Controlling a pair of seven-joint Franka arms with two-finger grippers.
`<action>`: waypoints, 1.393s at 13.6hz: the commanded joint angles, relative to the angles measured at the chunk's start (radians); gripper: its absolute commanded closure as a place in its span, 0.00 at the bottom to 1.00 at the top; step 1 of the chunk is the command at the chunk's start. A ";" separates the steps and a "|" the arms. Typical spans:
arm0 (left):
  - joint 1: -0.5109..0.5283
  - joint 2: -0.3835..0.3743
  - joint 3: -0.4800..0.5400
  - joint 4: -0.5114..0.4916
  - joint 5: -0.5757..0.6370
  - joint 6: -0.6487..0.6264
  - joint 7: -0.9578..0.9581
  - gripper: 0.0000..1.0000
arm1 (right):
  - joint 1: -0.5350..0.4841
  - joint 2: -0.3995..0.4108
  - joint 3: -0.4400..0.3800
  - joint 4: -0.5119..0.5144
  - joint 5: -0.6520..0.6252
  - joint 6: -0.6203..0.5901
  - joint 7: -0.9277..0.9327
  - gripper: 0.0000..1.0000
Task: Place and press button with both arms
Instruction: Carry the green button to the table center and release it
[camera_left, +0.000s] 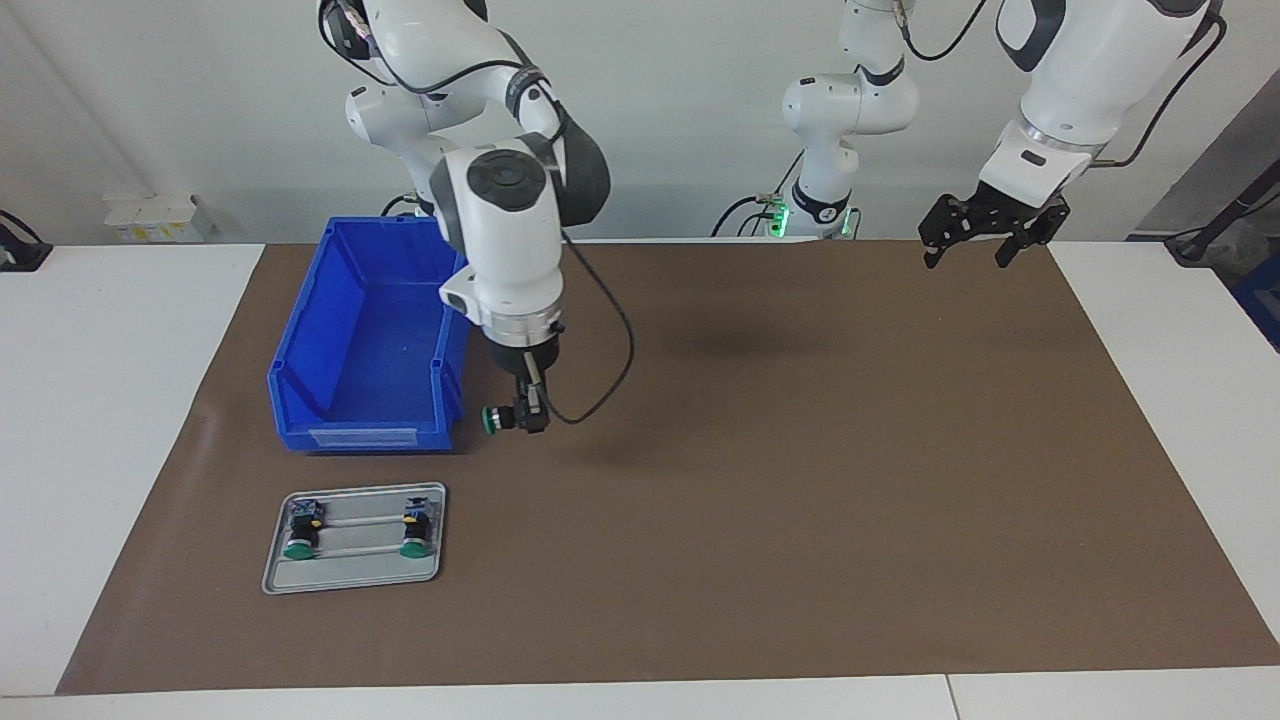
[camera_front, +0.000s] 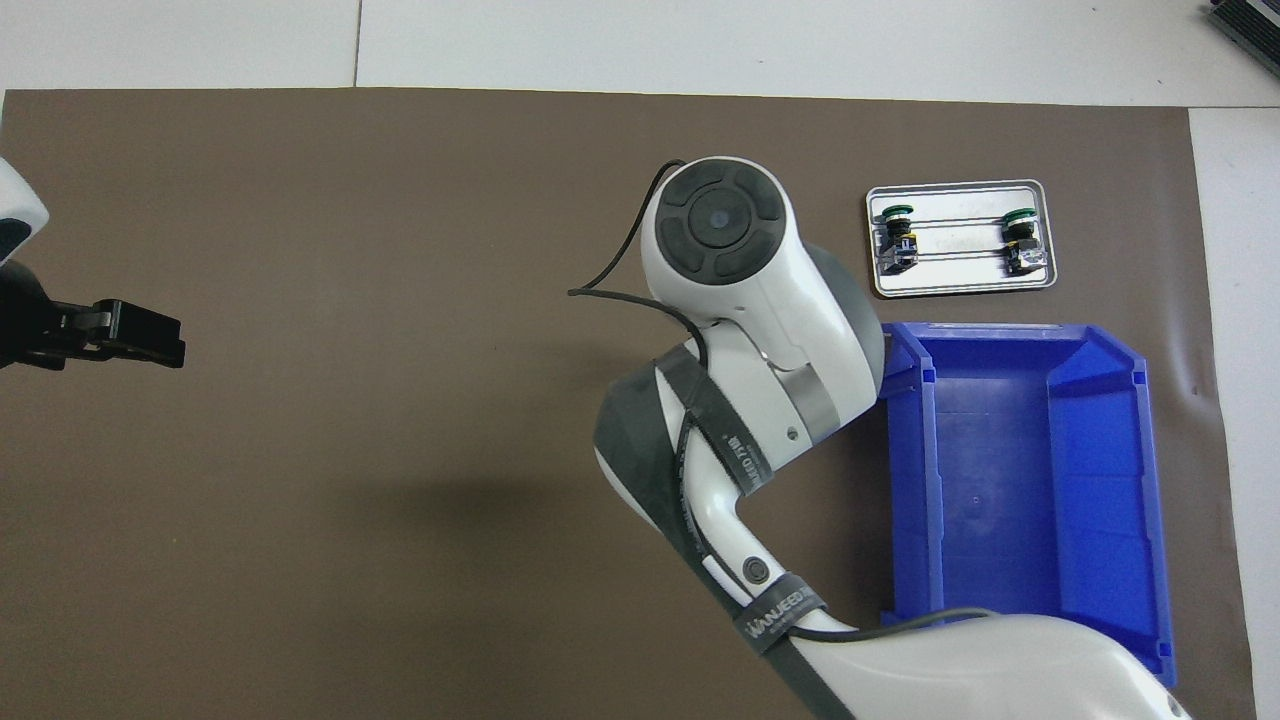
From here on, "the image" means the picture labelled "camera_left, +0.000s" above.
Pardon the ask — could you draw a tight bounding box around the grey metal tray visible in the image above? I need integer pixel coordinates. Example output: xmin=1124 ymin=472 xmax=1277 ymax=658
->
xmin=262 ymin=482 xmax=447 ymax=597

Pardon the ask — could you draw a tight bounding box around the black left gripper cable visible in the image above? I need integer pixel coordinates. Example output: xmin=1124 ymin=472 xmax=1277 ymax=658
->
xmin=893 ymin=0 xmax=1226 ymax=169

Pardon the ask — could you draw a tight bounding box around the black clamp mount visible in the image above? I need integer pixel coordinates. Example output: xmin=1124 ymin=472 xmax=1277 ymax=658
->
xmin=0 ymin=210 xmax=53 ymax=273

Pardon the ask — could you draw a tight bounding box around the brown table mat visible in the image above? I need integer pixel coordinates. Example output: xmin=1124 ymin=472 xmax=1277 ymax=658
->
xmin=55 ymin=238 xmax=1280 ymax=697

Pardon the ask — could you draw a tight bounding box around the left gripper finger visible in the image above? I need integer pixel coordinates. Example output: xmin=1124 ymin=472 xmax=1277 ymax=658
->
xmin=995 ymin=198 xmax=1071 ymax=269
xmin=919 ymin=195 xmax=986 ymax=269

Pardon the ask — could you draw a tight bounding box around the blue crate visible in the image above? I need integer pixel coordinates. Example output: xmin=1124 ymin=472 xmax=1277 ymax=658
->
xmin=1232 ymin=250 xmax=1280 ymax=353

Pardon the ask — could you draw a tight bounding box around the black tripod stand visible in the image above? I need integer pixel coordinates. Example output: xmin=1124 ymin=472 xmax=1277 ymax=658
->
xmin=1165 ymin=158 xmax=1280 ymax=266

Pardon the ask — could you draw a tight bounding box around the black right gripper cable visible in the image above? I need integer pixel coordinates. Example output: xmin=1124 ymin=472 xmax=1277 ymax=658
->
xmin=318 ymin=0 xmax=636 ymax=425

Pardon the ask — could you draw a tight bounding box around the blue plastic storage bin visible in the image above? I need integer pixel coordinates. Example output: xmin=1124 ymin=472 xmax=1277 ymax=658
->
xmin=266 ymin=216 xmax=488 ymax=456

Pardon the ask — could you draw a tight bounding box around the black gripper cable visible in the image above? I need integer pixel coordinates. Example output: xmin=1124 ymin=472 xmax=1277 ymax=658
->
xmin=893 ymin=0 xmax=1226 ymax=169
xmin=318 ymin=0 xmax=636 ymax=425

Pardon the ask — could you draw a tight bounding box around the white cardboard box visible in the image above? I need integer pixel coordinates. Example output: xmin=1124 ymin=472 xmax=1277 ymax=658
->
xmin=103 ymin=193 xmax=216 ymax=244

